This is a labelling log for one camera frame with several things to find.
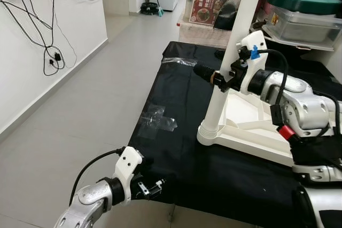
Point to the white plastic children table top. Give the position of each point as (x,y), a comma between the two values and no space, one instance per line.
(240,126)

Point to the black wok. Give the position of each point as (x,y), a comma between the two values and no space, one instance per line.
(262,33)

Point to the black power adapter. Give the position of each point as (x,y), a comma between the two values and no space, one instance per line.
(56,56)

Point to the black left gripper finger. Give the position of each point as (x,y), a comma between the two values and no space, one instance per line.
(145,159)
(160,184)

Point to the black tablecloth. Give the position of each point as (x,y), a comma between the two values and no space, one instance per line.
(176,169)

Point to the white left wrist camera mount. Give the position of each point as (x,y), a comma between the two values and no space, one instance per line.
(128,169)

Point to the teal mop head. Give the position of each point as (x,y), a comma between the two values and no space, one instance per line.
(161,11)

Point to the red printed carton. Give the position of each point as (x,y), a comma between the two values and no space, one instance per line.
(207,9)

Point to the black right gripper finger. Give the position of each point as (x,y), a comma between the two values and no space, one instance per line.
(219,54)
(206,72)

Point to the beige patterned cloth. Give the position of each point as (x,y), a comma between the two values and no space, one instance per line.
(206,34)

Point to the clear tape strip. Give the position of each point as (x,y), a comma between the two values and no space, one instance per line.
(179,61)

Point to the green pot lid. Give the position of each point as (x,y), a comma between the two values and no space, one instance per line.
(304,2)

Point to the black plastic bag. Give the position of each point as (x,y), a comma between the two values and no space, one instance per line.
(232,12)

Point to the clear plastic storage container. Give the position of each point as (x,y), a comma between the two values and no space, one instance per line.
(304,30)

